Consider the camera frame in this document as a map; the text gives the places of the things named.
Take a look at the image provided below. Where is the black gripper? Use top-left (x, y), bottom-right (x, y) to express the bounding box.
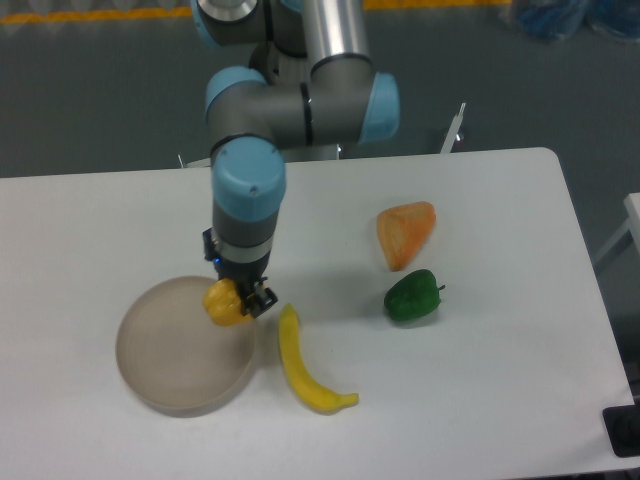
top-left (202, 228), bottom-right (278, 319)

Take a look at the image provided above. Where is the yellow bell pepper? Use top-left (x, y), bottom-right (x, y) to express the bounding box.
top-left (202, 279), bottom-right (253, 327)

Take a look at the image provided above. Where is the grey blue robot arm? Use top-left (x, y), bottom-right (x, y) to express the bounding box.
top-left (191, 1), bottom-right (400, 325)

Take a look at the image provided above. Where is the beige round plate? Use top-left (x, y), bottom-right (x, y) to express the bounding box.
top-left (115, 276), bottom-right (257, 417)

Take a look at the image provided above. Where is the green bell pepper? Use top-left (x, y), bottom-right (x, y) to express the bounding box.
top-left (383, 269), bottom-right (445, 323)

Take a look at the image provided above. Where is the yellow banana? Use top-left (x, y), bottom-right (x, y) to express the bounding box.
top-left (278, 304), bottom-right (359, 414)

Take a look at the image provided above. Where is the orange fruit wedge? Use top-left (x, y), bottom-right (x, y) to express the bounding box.
top-left (376, 201), bottom-right (436, 272)

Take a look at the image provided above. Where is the black device at table edge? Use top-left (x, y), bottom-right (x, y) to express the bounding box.
top-left (602, 405), bottom-right (640, 458)

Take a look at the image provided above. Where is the white furniture at right edge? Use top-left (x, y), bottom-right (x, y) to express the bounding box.
top-left (592, 192), bottom-right (639, 274)

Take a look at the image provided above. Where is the blue plastic bag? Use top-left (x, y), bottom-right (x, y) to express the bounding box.
top-left (502, 0), bottom-right (639, 44)

